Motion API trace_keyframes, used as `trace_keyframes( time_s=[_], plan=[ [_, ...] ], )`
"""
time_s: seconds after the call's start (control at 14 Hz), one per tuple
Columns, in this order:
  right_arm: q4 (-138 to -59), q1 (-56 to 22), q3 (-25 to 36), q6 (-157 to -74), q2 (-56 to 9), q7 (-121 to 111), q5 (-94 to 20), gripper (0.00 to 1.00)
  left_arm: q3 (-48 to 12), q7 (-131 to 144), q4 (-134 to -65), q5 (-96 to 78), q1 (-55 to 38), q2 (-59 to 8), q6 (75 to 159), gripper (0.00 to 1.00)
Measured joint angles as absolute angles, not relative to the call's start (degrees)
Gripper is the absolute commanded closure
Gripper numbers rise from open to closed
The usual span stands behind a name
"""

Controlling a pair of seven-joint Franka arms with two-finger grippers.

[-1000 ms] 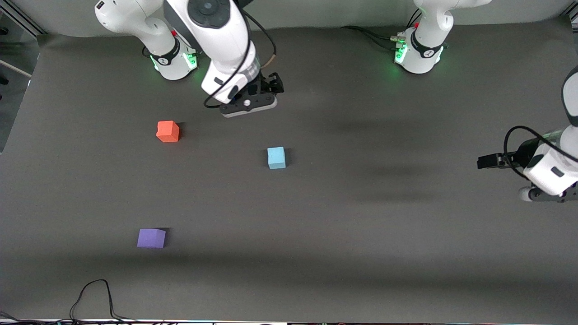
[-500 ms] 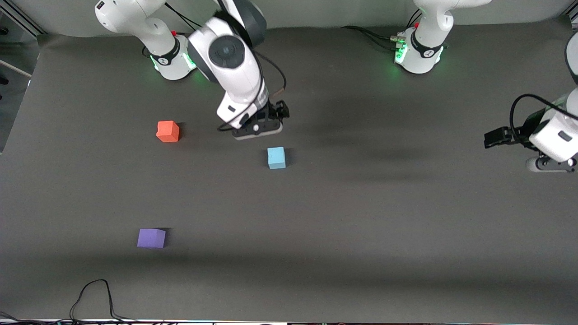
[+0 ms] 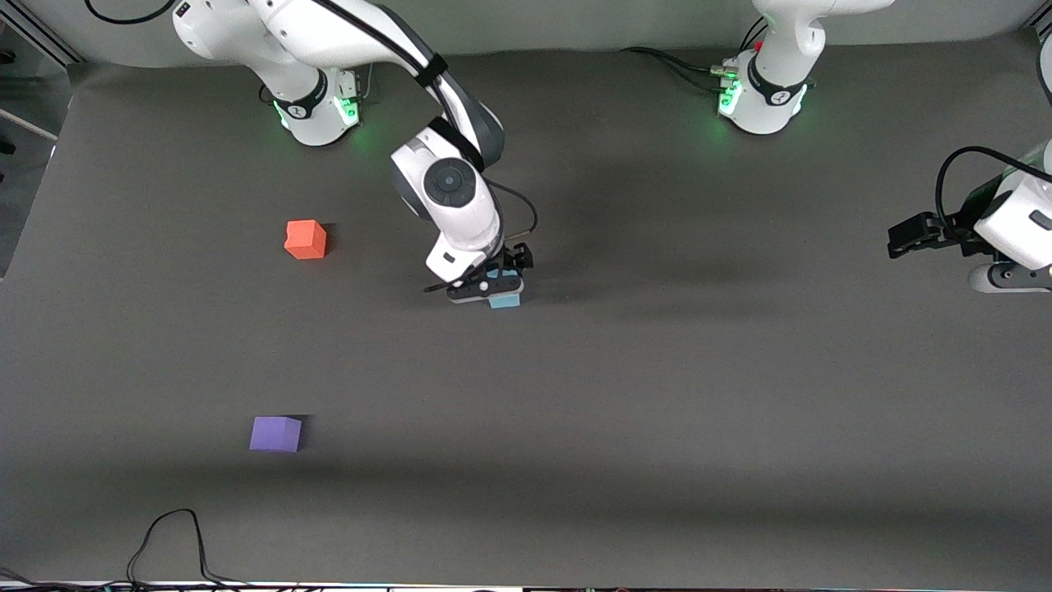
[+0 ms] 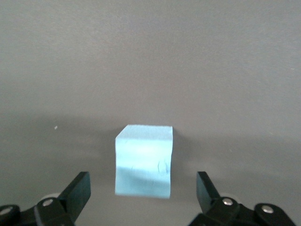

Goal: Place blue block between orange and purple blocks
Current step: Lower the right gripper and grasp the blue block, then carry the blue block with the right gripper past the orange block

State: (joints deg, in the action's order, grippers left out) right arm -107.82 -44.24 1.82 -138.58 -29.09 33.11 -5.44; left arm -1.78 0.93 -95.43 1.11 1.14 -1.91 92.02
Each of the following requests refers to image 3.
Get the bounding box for black hanging cable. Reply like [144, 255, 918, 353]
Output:
[85, 0, 178, 25]

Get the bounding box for black looped table cable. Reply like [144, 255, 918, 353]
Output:
[127, 508, 247, 589]

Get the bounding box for dark grey table mat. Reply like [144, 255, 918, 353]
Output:
[0, 37, 1052, 589]

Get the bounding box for aluminium frame rail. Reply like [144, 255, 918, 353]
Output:
[0, 0, 83, 67]

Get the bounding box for purple foam block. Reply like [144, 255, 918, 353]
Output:
[249, 416, 303, 453]

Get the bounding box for orange foam block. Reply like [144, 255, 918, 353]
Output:
[284, 220, 328, 261]

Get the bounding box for light blue foam block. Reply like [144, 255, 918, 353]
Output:
[487, 265, 524, 310]

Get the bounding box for black left arm base cables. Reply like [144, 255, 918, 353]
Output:
[621, 16, 769, 93]

